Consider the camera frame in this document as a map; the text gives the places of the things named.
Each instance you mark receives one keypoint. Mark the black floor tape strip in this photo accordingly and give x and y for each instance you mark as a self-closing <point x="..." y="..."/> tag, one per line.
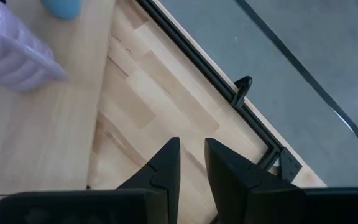
<point x="306" y="76"/>

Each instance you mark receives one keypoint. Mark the pale ribbed ceramic mug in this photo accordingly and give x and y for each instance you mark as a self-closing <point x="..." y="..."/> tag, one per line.
<point x="14" y="59"/>

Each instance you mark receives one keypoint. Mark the black table edge rail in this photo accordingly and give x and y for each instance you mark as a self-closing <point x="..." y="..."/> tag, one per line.
<point x="197" y="63"/>

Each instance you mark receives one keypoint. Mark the wooden shelf board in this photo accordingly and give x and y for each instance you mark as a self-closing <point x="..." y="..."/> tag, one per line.
<point x="57" y="124"/>

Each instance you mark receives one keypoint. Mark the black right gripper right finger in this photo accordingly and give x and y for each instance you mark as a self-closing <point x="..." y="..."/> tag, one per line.
<point x="238" y="193"/>

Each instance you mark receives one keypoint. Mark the black rail bracket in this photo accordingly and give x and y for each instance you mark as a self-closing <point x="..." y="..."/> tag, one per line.
<point x="242" y="88"/>

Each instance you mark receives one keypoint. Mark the black corner bracket plate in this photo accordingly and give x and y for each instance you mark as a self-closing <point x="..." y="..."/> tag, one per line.
<point x="289" y="165"/>

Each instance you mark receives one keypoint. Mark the light blue cup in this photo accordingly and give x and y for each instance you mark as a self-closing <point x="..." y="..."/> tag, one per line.
<point x="62" y="7"/>

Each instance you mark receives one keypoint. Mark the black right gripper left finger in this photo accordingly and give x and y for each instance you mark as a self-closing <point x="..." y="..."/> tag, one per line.
<point x="166" y="174"/>

